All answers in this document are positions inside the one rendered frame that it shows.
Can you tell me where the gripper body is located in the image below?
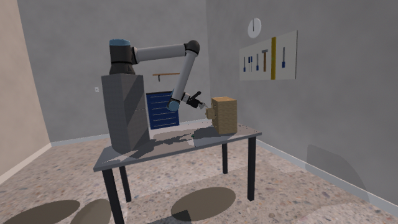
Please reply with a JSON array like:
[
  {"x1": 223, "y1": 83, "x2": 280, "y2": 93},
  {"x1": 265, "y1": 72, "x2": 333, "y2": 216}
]
[{"x1": 186, "y1": 95, "x2": 199, "y2": 108}]

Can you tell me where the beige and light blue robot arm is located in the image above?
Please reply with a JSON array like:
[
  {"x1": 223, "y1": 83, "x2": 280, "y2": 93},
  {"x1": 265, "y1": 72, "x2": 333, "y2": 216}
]
[{"x1": 109, "y1": 39, "x2": 200, "y2": 111}]

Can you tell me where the wooden chest of drawers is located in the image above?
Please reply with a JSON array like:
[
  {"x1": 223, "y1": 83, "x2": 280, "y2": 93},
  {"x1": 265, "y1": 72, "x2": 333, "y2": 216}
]
[{"x1": 211, "y1": 96, "x2": 237, "y2": 134}]

